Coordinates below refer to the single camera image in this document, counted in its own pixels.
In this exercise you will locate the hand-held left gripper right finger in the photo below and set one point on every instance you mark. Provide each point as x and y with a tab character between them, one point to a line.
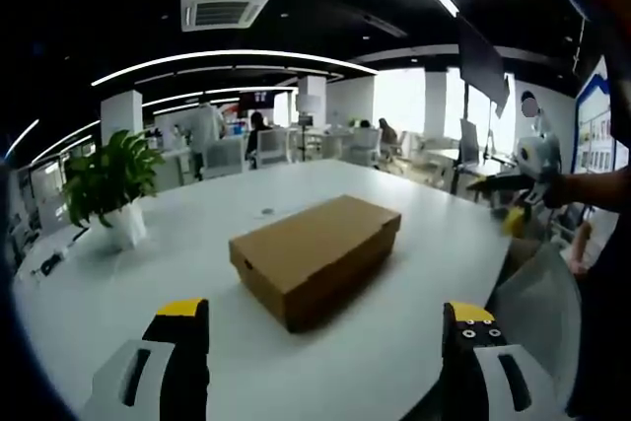
463	376

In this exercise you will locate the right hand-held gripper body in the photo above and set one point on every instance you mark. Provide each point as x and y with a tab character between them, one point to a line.
539	155

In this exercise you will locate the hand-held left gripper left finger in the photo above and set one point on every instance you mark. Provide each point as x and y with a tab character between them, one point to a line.
187	371

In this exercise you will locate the brown cardboard shoe box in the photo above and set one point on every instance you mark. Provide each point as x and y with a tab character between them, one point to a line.
315	238

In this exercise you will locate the small black table item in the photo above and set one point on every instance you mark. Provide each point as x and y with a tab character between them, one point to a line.
49	264

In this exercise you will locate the dark desk monitor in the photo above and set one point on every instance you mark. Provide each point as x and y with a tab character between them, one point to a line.
469	140

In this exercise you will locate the grey mesh office chair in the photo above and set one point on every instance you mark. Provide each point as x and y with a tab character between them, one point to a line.
537	302

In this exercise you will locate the black hanging panel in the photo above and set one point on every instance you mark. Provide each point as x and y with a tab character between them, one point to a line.
480	63

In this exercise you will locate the person's dark clothing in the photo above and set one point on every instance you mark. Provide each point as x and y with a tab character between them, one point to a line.
609	322

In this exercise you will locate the white office chair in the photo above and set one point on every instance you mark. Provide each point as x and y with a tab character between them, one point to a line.
272	147
366	145
224	157

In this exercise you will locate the white plant pot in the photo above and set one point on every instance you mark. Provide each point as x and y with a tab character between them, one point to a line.
129	229

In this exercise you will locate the green potted plant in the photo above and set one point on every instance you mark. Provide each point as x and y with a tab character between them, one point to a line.
111	169

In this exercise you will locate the long curved ceiling light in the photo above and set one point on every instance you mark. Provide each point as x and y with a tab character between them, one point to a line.
231	53

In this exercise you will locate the ceiling air conditioner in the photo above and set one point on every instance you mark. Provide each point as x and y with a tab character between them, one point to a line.
224	11

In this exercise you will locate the blue framed wall poster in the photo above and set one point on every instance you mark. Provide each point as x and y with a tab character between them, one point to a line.
594	125

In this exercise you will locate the dark wall screen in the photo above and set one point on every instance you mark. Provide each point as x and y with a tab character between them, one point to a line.
256	99

